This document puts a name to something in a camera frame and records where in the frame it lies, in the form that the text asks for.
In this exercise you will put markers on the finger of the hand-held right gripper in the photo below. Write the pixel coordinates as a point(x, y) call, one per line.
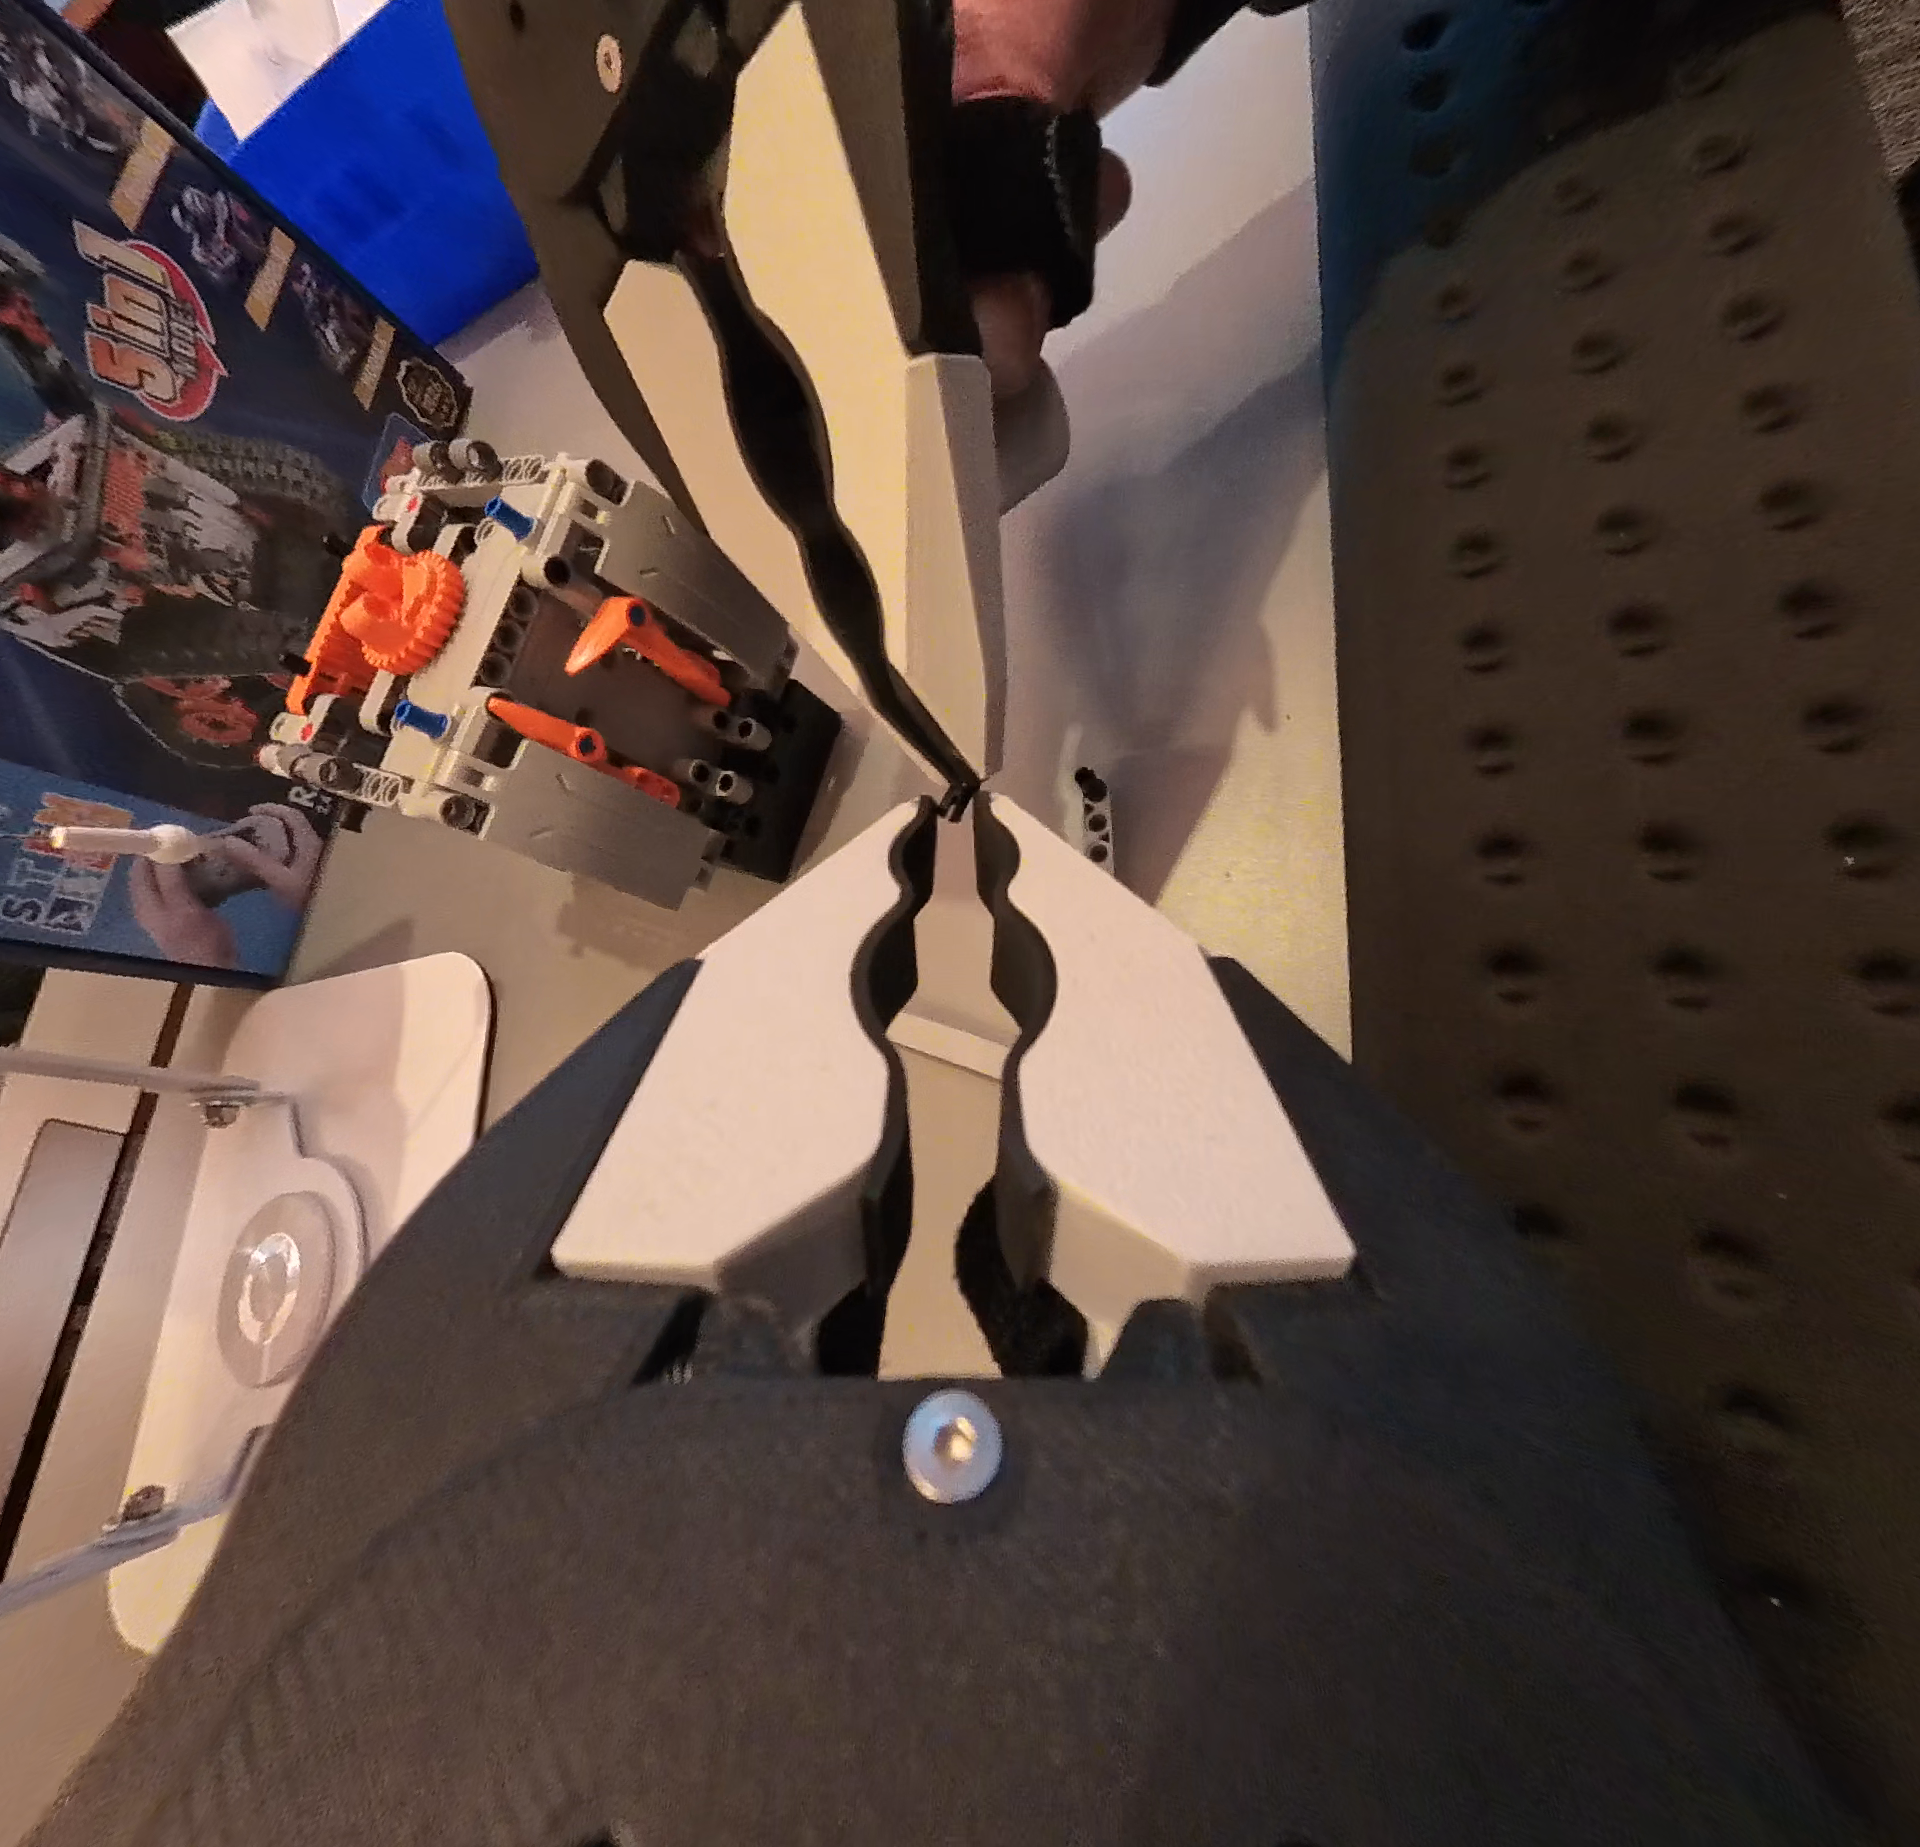
point(886, 424)
point(676, 363)

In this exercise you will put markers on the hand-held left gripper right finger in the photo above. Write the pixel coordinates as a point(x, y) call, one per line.
point(1186, 1129)

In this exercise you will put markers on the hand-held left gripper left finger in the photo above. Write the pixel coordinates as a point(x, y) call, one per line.
point(720, 1129)

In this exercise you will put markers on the grey orange toy block model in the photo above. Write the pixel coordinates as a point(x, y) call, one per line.
point(451, 648)

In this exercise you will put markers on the person's right hand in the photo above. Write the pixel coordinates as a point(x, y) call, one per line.
point(1051, 4)

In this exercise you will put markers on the blue plastic bin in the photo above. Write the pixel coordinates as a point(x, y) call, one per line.
point(375, 199)

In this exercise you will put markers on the blue robot kit box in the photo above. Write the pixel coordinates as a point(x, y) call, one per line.
point(150, 378)

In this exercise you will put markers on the dark perforated pad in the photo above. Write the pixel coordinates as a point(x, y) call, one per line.
point(1651, 828)

